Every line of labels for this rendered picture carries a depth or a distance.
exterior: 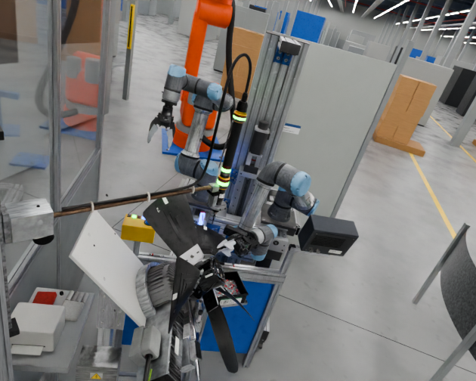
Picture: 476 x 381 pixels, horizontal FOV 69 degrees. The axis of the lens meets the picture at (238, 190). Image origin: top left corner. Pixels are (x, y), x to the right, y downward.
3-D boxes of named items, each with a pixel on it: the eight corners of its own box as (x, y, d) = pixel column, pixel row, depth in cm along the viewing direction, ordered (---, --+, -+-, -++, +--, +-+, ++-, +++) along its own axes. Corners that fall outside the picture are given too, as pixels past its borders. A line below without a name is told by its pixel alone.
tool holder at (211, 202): (211, 213, 125) (216, 190, 120) (199, 203, 129) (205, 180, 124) (230, 209, 131) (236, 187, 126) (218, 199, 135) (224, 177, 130)
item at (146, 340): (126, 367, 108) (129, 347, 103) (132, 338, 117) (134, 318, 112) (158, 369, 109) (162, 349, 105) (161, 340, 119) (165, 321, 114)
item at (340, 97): (212, 236, 358) (273, 1, 256) (212, 233, 362) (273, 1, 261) (319, 251, 382) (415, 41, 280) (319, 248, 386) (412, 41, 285)
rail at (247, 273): (122, 266, 184) (124, 255, 180) (124, 261, 188) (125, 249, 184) (282, 285, 202) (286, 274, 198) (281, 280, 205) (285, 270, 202)
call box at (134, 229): (120, 241, 172) (122, 224, 167) (124, 229, 181) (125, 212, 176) (153, 246, 175) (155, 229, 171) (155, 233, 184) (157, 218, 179)
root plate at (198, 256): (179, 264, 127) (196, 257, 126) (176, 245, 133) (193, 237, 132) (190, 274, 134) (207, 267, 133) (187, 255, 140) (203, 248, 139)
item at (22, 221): (6, 247, 82) (4, 218, 78) (-1, 230, 86) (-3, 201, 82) (54, 236, 88) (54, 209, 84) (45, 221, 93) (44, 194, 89)
